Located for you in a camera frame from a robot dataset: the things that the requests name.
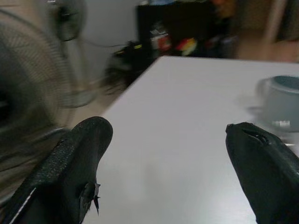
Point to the large grey mesh fan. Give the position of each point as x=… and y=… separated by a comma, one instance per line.
x=25, y=98

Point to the black bag with yellow label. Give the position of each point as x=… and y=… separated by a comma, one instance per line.
x=127, y=60

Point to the black shelf unit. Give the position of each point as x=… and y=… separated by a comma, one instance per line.
x=182, y=28

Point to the red and white box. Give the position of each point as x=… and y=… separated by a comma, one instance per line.
x=160, y=39

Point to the black pedestal fan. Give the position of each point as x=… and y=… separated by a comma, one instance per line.
x=70, y=39

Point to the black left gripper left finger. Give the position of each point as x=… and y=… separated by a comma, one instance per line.
x=67, y=163

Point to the white table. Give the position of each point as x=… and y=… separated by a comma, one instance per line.
x=187, y=140

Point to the grey ceramic cup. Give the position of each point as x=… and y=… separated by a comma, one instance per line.
x=281, y=102

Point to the red yellow green toy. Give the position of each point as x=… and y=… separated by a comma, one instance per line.
x=187, y=45

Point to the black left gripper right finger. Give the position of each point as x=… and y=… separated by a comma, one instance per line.
x=266, y=172

